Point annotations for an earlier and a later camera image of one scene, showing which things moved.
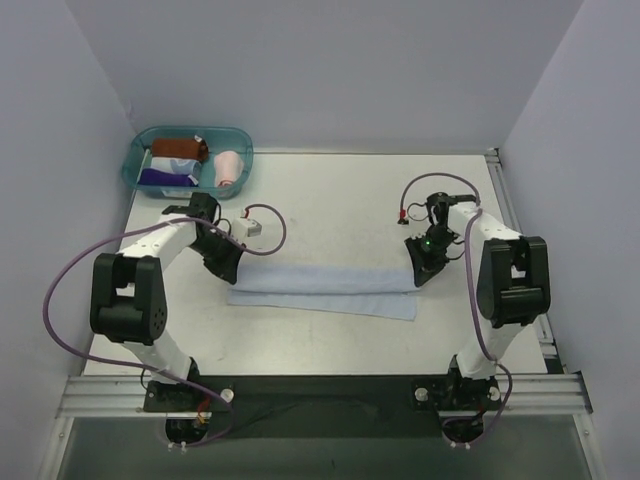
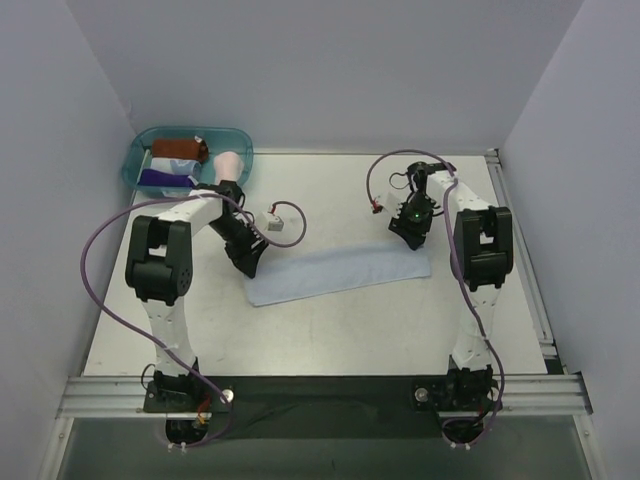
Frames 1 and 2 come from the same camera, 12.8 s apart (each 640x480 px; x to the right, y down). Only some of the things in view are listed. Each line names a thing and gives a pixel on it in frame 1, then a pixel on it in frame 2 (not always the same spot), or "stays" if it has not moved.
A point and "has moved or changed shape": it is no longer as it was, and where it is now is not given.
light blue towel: (376, 291) has moved or changed shape
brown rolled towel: (194, 147) stays
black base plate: (327, 407) stays
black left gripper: (226, 259) → (245, 245)
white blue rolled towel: (189, 167) stays
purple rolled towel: (155, 177) stays
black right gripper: (425, 259) → (409, 228)
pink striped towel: (228, 167) stays
